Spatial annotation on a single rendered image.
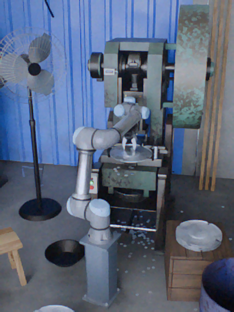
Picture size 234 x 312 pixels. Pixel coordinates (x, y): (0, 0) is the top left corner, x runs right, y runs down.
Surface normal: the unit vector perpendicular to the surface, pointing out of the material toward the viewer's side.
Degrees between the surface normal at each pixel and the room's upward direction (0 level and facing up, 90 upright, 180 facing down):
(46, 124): 90
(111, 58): 90
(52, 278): 0
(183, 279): 90
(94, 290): 90
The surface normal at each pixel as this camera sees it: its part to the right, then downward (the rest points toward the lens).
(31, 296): 0.00, -0.92
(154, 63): -0.19, 0.37
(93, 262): -0.47, 0.33
